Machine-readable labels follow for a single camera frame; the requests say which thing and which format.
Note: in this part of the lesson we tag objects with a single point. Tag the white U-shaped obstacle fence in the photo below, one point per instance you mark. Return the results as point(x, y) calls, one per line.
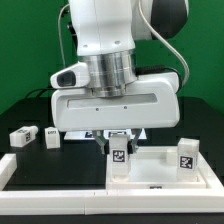
point(88, 202)

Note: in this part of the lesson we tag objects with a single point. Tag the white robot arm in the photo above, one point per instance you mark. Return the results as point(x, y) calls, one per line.
point(104, 90)

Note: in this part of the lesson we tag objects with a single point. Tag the white square table top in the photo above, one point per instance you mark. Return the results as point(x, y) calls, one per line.
point(153, 168)

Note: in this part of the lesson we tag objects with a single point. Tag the white tag sheet with markers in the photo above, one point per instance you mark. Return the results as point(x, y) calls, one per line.
point(87, 135)

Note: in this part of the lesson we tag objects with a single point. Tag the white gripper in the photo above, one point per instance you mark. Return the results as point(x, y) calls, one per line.
point(148, 102)

